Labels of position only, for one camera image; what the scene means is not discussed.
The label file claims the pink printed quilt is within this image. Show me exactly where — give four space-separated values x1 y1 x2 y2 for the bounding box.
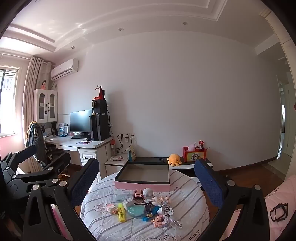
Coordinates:
264 175 296 241

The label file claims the yellow octopus plush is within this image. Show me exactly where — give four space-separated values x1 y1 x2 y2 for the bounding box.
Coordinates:
167 154 184 167

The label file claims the pink block toy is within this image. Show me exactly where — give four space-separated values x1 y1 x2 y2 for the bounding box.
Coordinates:
151 215 169 229

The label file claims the blue box on desk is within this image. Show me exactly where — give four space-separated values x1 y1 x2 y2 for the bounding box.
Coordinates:
58 123 69 136

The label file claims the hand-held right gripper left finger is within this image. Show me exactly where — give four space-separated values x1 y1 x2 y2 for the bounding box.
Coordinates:
23 158 100 241

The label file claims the pale wipes packet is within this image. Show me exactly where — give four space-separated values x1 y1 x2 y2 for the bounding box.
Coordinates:
113 190 134 202

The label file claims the dark printed jacket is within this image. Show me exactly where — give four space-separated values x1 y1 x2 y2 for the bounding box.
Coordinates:
25 121 46 163

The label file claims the white nightstand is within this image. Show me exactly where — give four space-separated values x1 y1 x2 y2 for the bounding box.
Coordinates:
105 153 130 179

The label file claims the clear small bottle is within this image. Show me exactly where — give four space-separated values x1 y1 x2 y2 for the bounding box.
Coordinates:
169 217 183 230

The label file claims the window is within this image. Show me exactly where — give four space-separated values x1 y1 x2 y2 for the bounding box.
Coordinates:
0 67 20 138

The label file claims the black computer tower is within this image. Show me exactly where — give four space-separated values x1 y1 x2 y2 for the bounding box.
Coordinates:
89 114 110 142

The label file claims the white air conditioner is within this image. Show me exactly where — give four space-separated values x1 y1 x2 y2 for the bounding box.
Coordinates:
50 58 79 81

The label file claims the pink pig doll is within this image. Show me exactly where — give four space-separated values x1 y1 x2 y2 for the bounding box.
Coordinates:
151 195 171 207

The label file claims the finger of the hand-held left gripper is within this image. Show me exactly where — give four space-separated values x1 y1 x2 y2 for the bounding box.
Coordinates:
7 152 71 189
0 144 38 177

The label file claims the white glass-door cabinet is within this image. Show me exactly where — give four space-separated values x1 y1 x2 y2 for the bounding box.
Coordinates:
34 89 58 124

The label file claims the black computer monitor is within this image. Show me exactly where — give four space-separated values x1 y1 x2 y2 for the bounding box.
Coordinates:
70 110 93 138

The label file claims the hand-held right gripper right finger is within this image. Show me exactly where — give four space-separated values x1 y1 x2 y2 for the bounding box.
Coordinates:
194 159 270 241

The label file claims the black office chair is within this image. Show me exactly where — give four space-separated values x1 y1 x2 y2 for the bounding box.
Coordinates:
25 122 71 172

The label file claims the white doorway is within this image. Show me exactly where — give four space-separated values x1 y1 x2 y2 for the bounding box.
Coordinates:
276 70 296 161

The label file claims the red triangular box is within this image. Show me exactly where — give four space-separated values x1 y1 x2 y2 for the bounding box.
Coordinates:
94 86 106 100

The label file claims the yellow highlighter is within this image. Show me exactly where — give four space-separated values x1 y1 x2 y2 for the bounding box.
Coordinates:
118 203 127 223

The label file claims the red printed storage crate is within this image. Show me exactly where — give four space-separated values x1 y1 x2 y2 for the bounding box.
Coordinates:
182 146 207 164

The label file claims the white desk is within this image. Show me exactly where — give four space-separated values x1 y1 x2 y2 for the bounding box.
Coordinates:
43 135 113 182

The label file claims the small pink toy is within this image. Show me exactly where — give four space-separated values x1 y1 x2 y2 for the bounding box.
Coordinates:
105 203 118 214

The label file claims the white charger plug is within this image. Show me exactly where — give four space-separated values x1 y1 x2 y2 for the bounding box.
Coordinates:
122 198 134 210

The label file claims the blue highlighter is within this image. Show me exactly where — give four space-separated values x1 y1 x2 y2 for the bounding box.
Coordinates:
142 205 162 222

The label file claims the pink storage box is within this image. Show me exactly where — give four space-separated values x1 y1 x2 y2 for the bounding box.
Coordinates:
114 161 171 192

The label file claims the black and white low cabinet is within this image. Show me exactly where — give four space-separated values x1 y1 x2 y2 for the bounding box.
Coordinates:
134 157 212 184

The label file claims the teal round case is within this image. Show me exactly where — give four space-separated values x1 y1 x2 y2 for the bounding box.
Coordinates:
127 205 146 218

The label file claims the rose gold cup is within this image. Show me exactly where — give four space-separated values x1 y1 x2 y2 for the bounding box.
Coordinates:
133 189 145 204

